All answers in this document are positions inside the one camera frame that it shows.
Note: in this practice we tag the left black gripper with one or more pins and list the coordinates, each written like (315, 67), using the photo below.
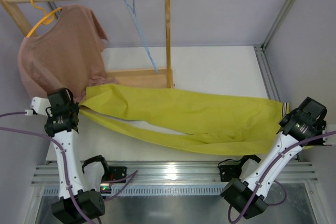
(72, 111)

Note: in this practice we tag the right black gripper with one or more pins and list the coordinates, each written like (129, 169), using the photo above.
(286, 120)

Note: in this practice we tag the yellow-green trousers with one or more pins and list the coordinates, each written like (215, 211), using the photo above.
(190, 121)

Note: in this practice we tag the light blue wire hanger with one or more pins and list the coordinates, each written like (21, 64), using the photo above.
(133, 14)

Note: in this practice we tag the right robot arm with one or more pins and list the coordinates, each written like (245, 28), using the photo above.
(247, 193)

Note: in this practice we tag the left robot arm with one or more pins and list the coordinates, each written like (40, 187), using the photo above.
(80, 200)

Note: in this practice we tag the pink t-shirt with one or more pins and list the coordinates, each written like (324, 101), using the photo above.
(66, 56)

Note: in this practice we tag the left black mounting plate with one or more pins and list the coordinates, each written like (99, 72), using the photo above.
(116, 173)

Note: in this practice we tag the black mounting plate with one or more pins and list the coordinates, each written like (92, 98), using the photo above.
(230, 169)
(116, 173)

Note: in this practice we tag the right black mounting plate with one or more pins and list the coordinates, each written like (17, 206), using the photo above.
(230, 169)

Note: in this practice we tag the wooden clothes rack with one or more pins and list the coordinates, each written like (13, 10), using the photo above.
(123, 64)

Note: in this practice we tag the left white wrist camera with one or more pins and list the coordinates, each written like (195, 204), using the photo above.
(38, 106)

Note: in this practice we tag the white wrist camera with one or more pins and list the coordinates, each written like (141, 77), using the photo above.
(330, 139)
(38, 106)

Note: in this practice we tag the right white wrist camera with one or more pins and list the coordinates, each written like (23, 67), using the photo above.
(330, 139)

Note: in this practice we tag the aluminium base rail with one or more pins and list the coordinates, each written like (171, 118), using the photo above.
(178, 173)

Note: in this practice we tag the aluminium frame profile right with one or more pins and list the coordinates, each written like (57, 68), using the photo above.
(273, 55)

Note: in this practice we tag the slotted cable duct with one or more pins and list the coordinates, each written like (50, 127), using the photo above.
(152, 190)

